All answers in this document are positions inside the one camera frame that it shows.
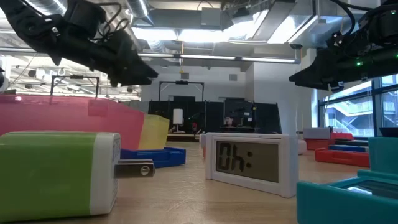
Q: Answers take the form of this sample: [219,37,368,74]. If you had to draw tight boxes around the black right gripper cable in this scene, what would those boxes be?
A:
[329,0,357,35]

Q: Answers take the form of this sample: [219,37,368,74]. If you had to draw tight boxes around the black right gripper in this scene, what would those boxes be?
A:
[289,40,398,93]

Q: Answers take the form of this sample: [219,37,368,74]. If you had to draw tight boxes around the red digital clock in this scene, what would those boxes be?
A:
[315,148,371,168]

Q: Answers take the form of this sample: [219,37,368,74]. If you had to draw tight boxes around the black partition panels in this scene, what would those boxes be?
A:
[147,96,283,135]

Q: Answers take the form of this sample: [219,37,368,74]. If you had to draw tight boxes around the grey ceiling box unit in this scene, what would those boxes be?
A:
[200,6,223,27]

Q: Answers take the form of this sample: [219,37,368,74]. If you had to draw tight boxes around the green white charger block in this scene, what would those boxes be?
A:
[0,131,156,223]

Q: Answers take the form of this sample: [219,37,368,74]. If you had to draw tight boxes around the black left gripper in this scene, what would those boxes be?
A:
[58,29,159,88]

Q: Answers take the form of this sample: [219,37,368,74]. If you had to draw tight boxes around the black aluminium table frame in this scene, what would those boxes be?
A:
[167,133,370,147]

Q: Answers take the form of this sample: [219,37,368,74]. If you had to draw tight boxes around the white digital clock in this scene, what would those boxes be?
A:
[205,132,300,199]

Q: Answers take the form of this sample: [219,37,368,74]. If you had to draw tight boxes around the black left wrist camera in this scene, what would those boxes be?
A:
[63,0,107,40]

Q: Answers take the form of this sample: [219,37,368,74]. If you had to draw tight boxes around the silver round ceiling duct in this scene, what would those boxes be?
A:
[126,0,155,27]

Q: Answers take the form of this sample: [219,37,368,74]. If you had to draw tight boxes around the person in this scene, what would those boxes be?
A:
[169,119,201,134]
[222,115,239,128]

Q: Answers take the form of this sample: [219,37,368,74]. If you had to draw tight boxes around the white rectangular box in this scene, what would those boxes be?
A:
[303,126,331,140]

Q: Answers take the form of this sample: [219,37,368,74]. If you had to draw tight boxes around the red charger block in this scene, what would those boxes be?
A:
[304,139,331,151]

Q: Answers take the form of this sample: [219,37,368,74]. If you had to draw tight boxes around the white cylindrical lamp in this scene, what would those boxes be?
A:
[172,108,185,134]

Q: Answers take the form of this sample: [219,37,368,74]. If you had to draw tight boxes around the blue digital clock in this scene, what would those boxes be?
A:
[120,146,187,169]

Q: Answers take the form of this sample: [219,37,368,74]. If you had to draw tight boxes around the black gantry frame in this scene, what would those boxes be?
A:
[158,80,205,102]
[50,74,100,99]

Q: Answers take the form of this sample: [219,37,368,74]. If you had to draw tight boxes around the blue rectangular box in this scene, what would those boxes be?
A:
[328,144,370,152]

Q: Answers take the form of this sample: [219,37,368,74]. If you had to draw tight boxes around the red translucent plastic tray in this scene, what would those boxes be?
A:
[0,94,146,151]

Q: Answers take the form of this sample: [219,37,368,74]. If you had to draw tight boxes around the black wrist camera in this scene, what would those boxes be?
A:
[63,0,107,40]
[330,30,347,48]

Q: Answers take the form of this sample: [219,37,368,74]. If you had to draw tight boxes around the yellow translucent plastic tray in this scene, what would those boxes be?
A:
[138,114,170,151]

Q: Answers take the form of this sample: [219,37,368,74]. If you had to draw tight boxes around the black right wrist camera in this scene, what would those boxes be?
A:
[330,30,347,48]

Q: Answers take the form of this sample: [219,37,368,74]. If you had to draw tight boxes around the red box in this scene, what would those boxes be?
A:
[330,133,354,141]

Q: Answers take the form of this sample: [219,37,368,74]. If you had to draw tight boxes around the long ceiling light bar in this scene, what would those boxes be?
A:
[136,52,301,65]

